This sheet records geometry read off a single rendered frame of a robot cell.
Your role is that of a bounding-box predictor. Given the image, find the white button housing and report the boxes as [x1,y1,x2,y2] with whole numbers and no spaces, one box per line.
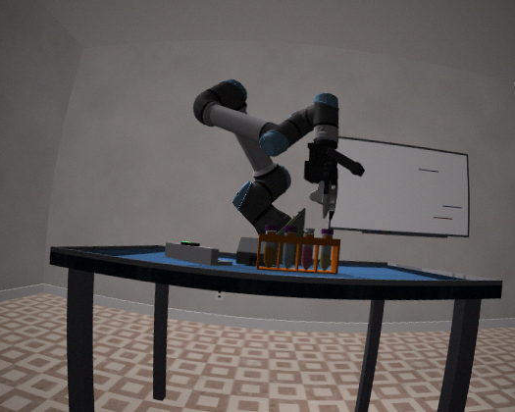
[236,237,279,267]

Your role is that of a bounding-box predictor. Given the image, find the black table edge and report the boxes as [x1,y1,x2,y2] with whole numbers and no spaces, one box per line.
[50,245,502,285]

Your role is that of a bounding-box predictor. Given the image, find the orange tube rack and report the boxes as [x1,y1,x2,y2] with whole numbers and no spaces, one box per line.
[256,232,340,274]

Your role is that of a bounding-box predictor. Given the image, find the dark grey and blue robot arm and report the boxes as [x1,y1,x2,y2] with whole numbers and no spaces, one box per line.
[193,79,339,235]

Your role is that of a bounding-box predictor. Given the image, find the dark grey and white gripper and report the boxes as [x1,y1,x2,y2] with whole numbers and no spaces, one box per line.
[304,139,338,221]

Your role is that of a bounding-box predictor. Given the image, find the blue flat work mat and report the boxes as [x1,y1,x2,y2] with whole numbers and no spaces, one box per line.
[124,252,438,281]

